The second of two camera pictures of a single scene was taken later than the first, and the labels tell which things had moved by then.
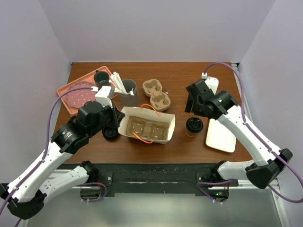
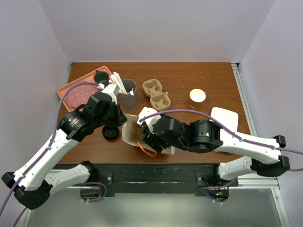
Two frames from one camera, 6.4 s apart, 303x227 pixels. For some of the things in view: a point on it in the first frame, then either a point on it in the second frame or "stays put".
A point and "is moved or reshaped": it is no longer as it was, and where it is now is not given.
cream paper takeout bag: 147,124 is moved or reshaped
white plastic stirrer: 131,92 stays put
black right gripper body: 196,108 -> 150,138
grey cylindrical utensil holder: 127,100 stays put
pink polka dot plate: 77,98 stays put
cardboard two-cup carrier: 159,100 stays put
